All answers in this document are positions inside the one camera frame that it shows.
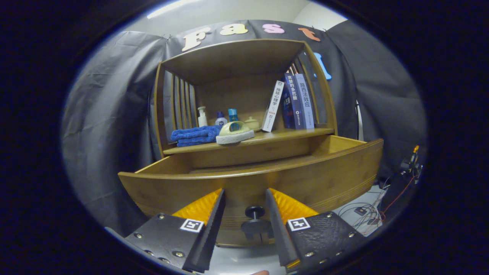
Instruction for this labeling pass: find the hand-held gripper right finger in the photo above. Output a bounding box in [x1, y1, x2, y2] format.
[266, 188, 367, 272]

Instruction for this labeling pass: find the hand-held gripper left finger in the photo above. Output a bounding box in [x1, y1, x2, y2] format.
[123, 188, 226, 273]

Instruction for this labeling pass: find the black drawer knob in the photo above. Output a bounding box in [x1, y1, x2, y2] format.
[241, 206, 275, 241]

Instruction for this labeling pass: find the wooden drawer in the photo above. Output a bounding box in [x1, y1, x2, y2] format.
[118, 134, 384, 247]

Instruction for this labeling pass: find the cream brush with white sponge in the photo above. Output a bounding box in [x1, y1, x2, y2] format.
[216, 121, 255, 145]

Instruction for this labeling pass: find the wooden countertop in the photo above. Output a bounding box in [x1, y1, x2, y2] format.
[163, 127, 335, 155]

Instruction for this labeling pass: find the wooden cabinet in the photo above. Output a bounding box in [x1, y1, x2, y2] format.
[153, 38, 338, 247]

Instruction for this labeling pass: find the blue folded towel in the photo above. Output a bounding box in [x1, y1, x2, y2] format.
[170, 125, 222, 147]

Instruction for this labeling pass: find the cream lidded teacup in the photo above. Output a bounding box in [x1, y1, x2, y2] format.
[244, 116, 262, 132]

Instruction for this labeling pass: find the white book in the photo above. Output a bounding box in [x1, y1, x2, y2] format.
[261, 80, 285, 133]

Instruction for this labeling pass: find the dark blue book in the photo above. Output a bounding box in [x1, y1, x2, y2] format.
[282, 73, 306, 129]

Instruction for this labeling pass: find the light purple book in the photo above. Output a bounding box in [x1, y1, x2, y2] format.
[293, 73, 315, 129]

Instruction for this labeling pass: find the black device with orange tip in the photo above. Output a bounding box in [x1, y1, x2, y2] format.
[382, 145, 424, 214]

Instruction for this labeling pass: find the tangle of cables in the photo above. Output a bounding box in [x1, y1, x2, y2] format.
[338, 187, 386, 233]

